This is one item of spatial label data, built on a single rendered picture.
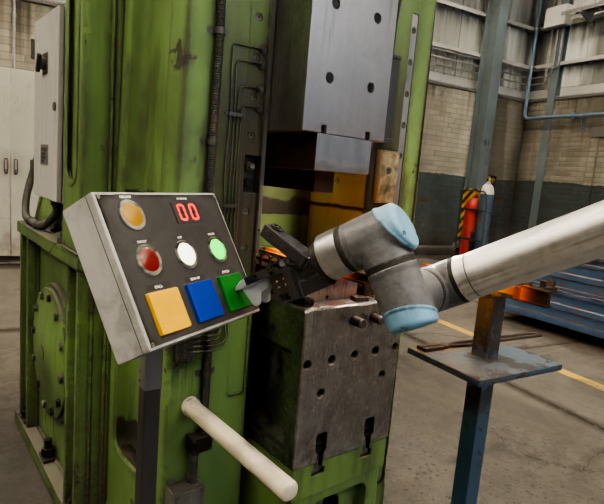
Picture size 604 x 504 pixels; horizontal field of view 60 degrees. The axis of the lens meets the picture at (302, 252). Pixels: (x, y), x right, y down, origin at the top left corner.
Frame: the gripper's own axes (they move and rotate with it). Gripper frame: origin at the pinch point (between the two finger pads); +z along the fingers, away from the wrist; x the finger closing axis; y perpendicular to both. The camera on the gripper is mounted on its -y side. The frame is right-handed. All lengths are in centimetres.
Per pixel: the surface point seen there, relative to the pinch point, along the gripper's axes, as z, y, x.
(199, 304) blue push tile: 1.2, 1.4, -12.5
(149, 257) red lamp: 1.6, -8.9, -20.1
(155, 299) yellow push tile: 1.2, -1.5, -22.7
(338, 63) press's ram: -26, -45, 40
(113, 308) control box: 6.3, -2.5, -27.0
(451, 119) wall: 51, -189, 863
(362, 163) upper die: -18, -21, 51
